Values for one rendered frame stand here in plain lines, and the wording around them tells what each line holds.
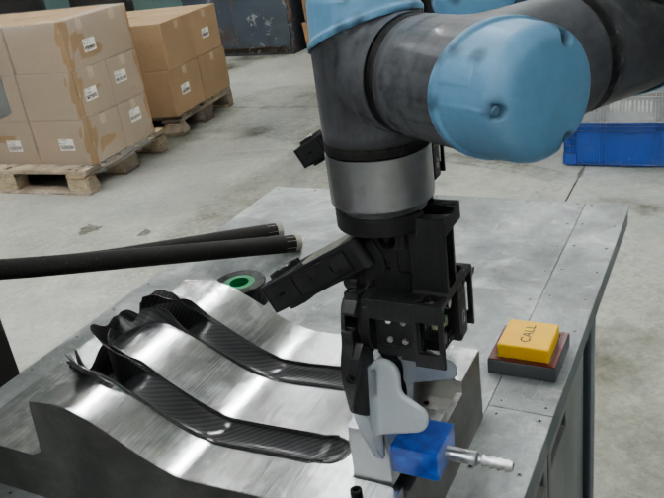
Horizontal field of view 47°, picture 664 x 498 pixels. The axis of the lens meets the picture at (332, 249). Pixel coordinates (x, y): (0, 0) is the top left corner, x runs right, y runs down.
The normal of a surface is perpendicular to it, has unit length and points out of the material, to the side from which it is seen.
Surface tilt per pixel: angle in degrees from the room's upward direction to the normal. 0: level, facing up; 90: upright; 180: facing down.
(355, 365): 75
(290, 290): 89
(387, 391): 79
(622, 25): 63
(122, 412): 27
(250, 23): 90
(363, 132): 91
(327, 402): 2
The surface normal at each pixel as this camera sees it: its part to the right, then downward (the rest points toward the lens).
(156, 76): -0.33, 0.43
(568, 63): 0.54, 0.29
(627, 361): -0.13, -0.90
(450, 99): -0.81, 0.24
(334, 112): -0.69, 0.39
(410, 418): -0.46, 0.25
